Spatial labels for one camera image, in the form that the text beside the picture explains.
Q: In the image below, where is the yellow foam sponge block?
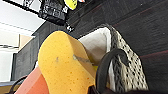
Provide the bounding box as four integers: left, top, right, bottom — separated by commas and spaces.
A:
37, 30, 99, 94

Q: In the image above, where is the orange foam block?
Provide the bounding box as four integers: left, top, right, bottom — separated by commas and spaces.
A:
14, 66, 52, 94

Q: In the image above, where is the black plastic crate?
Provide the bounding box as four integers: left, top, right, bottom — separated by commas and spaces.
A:
38, 0, 70, 26

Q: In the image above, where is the yellow plush toy red tag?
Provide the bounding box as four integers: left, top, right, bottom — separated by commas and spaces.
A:
64, 0, 79, 10

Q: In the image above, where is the black wire shelf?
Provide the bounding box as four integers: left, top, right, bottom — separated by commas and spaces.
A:
2, 0, 75, 33

